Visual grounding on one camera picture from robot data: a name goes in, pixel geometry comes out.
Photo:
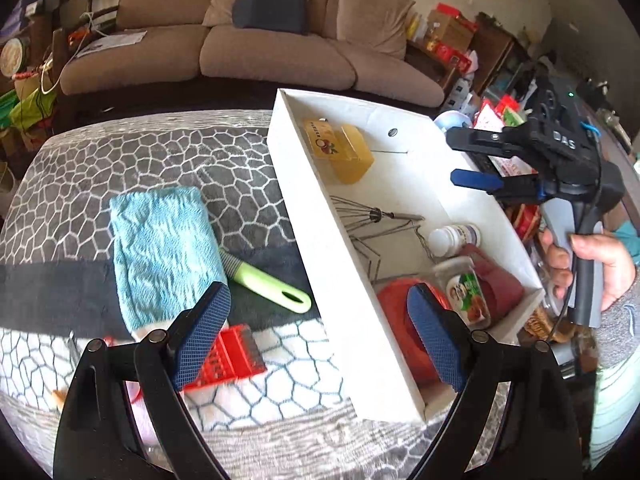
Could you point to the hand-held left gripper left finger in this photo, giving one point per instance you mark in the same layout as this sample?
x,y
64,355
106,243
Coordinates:
x,y
200,340

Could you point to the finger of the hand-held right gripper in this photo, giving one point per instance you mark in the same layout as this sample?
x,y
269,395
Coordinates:
x,y
475,180
475,141

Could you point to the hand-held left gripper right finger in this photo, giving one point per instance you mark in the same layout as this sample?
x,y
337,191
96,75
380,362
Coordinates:
x,y
435,340

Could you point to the red plastic grater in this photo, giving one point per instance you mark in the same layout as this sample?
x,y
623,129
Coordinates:
x,y
235,355

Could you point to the red round plastic container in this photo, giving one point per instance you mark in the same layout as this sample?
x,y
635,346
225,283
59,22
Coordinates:
x,y
400,320

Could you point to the white cardboard box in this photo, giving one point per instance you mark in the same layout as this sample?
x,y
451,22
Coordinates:
x,y
425,180

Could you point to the clear jar with green label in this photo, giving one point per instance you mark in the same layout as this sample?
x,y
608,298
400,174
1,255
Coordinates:
x,y
465,290

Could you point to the white pill bottle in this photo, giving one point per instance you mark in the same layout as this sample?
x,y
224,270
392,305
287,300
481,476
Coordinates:
x,y
450,239

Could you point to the dark red pouch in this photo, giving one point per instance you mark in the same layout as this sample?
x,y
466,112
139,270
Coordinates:
x,y
495,280

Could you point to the blue knitted cloth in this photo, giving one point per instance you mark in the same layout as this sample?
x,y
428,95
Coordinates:
x,y
160,255

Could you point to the clear jar with yellow lid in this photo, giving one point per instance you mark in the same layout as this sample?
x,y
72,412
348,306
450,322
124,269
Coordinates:
x,y
355,160

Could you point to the tan plastic clip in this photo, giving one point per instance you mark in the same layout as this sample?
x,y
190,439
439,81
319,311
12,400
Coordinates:
x,y
59,400

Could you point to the person's right forearm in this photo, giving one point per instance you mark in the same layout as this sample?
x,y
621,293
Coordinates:
x,y
620,335

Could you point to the person's right hand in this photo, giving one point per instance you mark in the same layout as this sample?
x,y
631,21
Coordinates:
x,y
610,265

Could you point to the red snack bag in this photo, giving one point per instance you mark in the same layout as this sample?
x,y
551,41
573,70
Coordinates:
x,y
505,110

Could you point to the dark wooden cabinet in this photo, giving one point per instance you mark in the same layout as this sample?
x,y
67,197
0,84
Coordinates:
x,y
492,55

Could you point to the wicker basket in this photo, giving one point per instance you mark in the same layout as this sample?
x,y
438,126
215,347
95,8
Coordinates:
x,y
537,320

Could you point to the red gift boxes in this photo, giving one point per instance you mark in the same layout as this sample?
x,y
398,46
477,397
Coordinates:
x,y
450,30

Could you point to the brown sofa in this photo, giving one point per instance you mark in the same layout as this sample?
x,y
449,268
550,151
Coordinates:
x,y
270,55

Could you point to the dark blue cushion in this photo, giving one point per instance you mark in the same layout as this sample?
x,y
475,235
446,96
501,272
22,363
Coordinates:
x,y
270,7

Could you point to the green bag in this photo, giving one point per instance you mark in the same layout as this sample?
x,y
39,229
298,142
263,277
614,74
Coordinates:
x,y
30,110

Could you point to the white paper sheet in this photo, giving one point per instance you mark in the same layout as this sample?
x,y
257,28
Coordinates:
x,y
112,40

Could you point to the round decorated tin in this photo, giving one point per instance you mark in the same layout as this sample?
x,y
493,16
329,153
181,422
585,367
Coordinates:
x,y
12,57

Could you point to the stack of purple boxes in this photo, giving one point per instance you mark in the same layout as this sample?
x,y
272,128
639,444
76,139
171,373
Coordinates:
x,y
27,7

